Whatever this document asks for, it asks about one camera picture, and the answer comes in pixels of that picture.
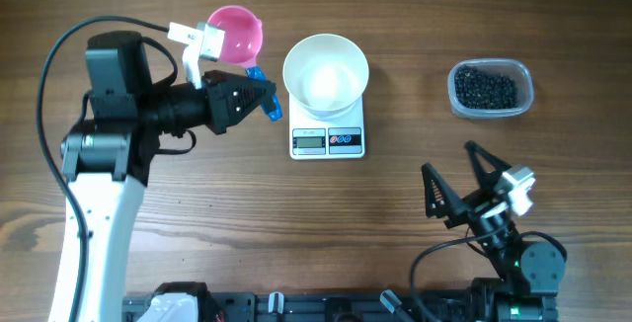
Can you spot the white digital kitchen scale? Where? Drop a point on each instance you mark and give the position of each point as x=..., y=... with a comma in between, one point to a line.
x=337, y=136

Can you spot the clear plastic bean container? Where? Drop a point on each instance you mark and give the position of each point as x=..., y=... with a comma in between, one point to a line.
x=509, y=67

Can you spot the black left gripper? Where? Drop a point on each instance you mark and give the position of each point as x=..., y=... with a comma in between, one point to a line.
x=213, y=103

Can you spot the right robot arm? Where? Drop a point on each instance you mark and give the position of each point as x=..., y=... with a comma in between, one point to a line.
x=529, y=265

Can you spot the pink scoop blue handle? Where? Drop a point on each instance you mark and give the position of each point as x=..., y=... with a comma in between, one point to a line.
x=243, y=38

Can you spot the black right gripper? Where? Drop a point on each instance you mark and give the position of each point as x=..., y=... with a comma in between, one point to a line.
x=470, y=206

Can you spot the black beans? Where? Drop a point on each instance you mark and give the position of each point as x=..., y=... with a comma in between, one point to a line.
x=481, y=90

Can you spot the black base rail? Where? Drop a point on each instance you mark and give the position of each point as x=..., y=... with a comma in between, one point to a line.
x=186, y=301

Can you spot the white bowl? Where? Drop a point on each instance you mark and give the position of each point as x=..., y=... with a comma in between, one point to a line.
x=325, y=74

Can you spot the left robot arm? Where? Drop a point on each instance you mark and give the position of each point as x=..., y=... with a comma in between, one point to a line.
x=106, y=161

